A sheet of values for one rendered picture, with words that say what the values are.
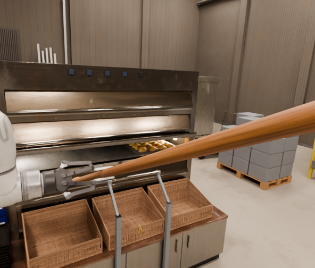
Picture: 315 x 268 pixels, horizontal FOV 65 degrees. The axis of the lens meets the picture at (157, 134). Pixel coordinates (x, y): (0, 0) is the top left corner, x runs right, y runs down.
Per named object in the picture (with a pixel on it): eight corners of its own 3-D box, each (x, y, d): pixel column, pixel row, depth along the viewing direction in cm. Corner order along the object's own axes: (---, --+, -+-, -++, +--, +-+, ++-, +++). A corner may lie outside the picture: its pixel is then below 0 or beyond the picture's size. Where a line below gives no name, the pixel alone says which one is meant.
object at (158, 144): (119, 139, 328) (119, 135, 326) (151, 136, 351) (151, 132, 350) (140, 153, 277) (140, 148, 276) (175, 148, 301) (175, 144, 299)
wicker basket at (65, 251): (23, 240, 217) (20, 212, 210) (86, 223, 246) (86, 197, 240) (28, 279, 177) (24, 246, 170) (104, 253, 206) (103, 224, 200)
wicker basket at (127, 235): (91, 222, 247) (90, 197, 240) (141, 208, 276) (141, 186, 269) (108, 252, 207) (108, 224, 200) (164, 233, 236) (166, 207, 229)
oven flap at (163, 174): (16, 205, 209) (14, 181, 210) (186, 171, 298) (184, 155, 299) (16, 205, 206) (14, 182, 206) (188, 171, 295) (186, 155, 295)
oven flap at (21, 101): (6, 114, 190) (4, 89, 191) (191, 107, 279) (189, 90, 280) (6, 113, 187) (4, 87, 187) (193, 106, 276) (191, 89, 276)
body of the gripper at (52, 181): (40, 170, 83) (68, 167, 88) (42, 196, 82) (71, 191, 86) (41, 168, 77) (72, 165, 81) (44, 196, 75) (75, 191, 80)
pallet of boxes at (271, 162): (290, 182, 509) (302, 122, 479) (264, 190, 466) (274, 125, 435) (241, 162, 615) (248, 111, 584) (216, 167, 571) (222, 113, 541)
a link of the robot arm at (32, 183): (23, 201, 80) (43, 197, 83) (23, 201, 72) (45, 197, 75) (20, 173, 81) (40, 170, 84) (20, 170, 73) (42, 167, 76)
